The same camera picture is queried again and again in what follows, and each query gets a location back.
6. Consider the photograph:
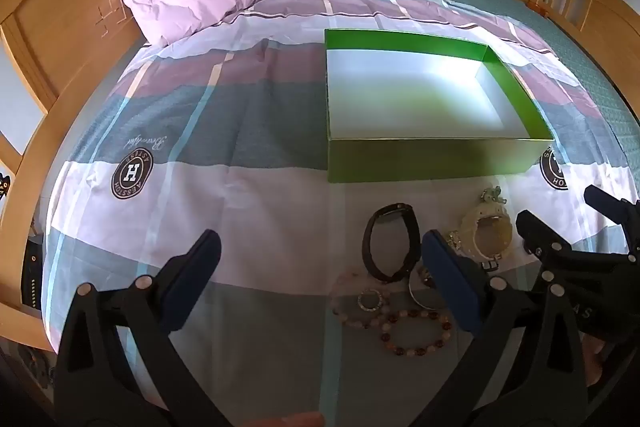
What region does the wooden footboard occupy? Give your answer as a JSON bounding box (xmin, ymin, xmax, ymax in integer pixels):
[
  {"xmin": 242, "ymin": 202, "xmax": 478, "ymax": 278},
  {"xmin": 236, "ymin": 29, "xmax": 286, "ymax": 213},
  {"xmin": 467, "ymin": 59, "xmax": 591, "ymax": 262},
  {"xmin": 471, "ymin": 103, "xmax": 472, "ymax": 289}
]
[{"xmin": 530, "ymin": 0, "xmax": 640, "ymax": 108}]

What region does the brown and white beaded bracelet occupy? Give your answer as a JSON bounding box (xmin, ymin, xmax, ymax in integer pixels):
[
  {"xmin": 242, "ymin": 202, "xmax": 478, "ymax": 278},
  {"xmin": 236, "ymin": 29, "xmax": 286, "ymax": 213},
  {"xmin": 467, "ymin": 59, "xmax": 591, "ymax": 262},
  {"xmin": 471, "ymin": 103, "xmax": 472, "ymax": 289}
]
[{"xmin": 382, "ymin": 308, "xmax": 455, "ymax": 356}]

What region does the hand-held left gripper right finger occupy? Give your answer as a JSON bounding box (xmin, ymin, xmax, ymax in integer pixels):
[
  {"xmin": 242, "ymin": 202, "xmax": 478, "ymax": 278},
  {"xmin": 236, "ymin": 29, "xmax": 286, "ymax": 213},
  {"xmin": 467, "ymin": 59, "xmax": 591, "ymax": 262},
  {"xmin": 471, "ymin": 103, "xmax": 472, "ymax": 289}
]
[{"xmin": 415, "ymin": 229, "xmax": 588, "ymax": 427}]

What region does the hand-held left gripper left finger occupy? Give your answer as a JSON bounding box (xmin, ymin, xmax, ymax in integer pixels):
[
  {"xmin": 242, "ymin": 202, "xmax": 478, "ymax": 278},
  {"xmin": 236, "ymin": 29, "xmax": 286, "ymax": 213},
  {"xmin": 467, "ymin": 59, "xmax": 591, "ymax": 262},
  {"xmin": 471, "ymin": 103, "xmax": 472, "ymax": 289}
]
[{"xmin": 52, "ymin": 229, "xmax": 236, "ymax": 427}]

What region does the plaid printed bedsheet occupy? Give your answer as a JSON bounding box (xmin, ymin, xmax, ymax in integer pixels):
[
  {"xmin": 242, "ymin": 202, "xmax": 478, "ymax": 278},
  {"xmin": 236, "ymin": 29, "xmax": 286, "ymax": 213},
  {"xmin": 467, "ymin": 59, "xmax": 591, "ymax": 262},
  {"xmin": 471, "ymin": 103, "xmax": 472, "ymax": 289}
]
[{"xmin": 42, "ymin": 0, "xmax": 640, "ymax": 427}]

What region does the pink beaded bracelet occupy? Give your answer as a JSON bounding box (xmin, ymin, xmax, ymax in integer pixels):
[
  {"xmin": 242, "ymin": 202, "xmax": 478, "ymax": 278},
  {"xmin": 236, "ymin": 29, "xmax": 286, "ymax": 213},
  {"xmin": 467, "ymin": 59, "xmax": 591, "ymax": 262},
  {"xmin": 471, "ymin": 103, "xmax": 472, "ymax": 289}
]
[{"xmin": 330, "ymin": 271, "xmax": 396, "ymax": 333}]

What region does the white carved bracelet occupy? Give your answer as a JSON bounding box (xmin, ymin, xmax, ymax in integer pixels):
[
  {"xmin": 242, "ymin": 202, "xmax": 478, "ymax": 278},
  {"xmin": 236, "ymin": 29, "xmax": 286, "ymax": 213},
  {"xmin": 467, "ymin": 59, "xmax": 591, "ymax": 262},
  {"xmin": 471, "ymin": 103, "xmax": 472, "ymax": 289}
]
[{"xmin": 459, "ymin": 202, "xmax": 513, "ymax": 265}]

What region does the person's right hand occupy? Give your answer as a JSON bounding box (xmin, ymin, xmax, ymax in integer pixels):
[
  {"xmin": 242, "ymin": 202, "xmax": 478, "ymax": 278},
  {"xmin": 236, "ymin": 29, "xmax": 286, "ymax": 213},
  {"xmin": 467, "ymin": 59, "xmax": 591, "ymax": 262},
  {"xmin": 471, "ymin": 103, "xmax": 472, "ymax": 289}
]
[{"xmin": 584, "ymin": 338, "xmax": 610, "ymax": 389}]

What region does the small beaded crystal bracelet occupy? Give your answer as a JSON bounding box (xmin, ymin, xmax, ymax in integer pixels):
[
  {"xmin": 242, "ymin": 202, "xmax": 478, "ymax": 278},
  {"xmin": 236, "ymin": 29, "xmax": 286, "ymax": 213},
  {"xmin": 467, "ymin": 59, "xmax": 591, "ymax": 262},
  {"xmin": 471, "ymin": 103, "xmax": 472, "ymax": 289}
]
[{"xmin": 356, "ymin": 288, "xmax": 390, "ymax": 313}]

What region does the silver bangle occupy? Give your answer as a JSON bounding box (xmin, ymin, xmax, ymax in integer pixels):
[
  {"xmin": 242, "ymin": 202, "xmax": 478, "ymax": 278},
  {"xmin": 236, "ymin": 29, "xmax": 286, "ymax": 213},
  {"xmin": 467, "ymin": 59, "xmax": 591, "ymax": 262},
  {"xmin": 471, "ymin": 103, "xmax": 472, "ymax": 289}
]
[{"xmin": 407, "ymin": 259, "xmax": 451, "ymax": 312}]

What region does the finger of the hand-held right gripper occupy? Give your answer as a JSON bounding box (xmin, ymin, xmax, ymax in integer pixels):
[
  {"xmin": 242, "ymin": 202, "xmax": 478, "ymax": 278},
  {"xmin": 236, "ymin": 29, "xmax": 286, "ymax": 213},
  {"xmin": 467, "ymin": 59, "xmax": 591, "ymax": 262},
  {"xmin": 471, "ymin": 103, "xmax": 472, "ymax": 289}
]
[
  {"xmin": 516, "ymin": 209, "xmax": 576, "ymax": 275},
  {"xmin": 584, "ymin": 184, "xmax": 640, "ymax": 253}
]

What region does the black wristband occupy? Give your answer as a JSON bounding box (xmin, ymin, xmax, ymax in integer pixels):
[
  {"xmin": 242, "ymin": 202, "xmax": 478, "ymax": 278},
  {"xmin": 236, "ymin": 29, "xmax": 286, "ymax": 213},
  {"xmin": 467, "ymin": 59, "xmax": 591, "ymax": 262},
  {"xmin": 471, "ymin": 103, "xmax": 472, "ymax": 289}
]
[{"xmin": 362, "ymin": 203, "xmax": 421, "ymax": 283}]

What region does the green cardboard box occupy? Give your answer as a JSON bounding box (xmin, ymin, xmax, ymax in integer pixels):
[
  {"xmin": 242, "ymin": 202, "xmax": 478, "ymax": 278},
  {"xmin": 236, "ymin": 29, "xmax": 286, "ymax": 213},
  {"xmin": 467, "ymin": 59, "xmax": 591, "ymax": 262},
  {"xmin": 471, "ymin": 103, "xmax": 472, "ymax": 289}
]
[{"xmin": 324, "ymin": 28, "xmax": 556, "ymax": 184}]

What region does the silver green brooch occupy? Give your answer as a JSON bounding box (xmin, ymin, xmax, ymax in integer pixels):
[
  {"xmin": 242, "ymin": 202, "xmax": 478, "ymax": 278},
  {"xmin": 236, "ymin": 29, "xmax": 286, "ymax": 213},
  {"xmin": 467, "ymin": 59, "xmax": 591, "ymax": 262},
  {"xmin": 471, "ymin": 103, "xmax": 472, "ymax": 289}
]
[{"xmin": 479, "ymin": 187, "xmax": 507, "ymax": 208}]

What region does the wooden headboard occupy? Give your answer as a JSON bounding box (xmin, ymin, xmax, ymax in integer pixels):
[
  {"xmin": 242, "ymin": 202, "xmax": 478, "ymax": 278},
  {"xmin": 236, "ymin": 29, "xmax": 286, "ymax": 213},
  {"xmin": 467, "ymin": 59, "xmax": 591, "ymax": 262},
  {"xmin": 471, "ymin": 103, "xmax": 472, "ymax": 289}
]
[{"xmin": 0, "ymin": 0, "xmax": 151, "ymax": 353}]

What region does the black object beside bed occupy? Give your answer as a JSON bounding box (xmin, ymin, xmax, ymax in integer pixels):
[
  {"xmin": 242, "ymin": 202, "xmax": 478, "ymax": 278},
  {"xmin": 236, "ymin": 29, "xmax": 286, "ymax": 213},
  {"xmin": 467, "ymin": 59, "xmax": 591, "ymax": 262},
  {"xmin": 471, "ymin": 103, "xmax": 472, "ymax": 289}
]
[{"xmin": 20, "ymin": 234, "xmax": 51, "ymax": 310}]

